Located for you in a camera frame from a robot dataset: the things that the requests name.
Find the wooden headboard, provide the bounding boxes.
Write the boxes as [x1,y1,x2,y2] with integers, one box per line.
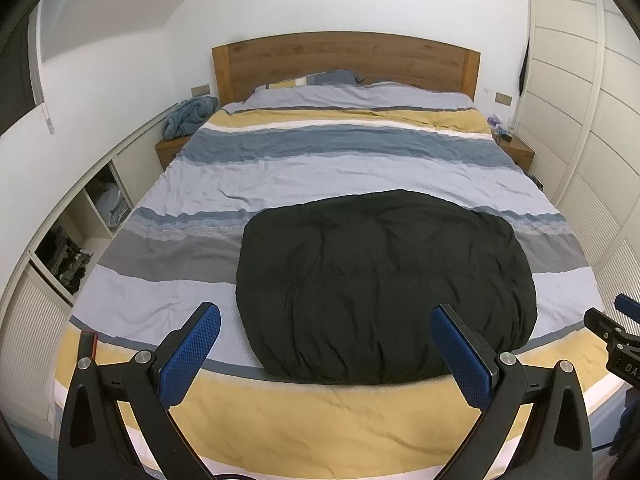
[211,31,482,103]

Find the wooden nightstand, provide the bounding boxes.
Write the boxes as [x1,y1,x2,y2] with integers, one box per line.
[155,135,193,172]
[497,135,536,168]

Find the white sliding wardrobe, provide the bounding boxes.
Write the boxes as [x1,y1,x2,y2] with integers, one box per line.
[515,0,640,311]

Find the striped pillow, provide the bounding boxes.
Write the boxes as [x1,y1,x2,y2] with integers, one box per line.
[255,70,366,93]

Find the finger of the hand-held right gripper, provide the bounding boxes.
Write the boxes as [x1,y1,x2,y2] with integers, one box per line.
[614,294,640,318]
[584,307,640,356]

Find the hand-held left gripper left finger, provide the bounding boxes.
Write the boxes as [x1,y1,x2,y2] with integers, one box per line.
[57,301,222,480]

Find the white open shelf unit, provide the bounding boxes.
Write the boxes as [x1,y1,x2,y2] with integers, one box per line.
[0,110,166,411]

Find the blue crumpled blanket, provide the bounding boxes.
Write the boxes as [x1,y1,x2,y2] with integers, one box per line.
[162,96,219,141]

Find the dark bundled clothes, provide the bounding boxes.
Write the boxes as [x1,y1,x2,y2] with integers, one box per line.
[37,227,93,296]

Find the black puffer jacket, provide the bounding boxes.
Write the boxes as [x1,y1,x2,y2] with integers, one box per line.
[236,189,538,386]

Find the small purple object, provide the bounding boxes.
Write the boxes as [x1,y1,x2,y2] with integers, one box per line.
[487,114,513,143]

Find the folded blue clothes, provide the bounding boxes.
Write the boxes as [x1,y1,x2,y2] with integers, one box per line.
[92,180,132,231]

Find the bed with striped duvet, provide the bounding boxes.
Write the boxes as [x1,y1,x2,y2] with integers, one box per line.
[50,82,608,480]

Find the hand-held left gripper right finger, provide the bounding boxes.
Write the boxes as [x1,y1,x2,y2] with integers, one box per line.
[431,303,593,480]

